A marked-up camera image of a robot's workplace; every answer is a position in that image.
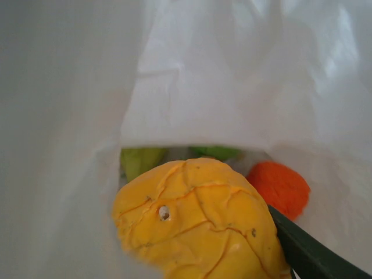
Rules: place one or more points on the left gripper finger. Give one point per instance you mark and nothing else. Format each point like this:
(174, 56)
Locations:
(314, 255)

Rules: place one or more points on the yellow-orange toy fruit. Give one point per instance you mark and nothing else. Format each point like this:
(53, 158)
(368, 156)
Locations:
(197, 226)

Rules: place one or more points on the white plastic bag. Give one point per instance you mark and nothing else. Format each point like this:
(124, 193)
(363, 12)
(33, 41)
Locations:
(203, 87)

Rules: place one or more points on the deep orange toy fruit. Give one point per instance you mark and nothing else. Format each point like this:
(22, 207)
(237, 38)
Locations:
(279, 189)

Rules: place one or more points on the green toy pear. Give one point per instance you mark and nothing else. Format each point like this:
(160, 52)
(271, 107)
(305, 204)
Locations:
(139, 164)

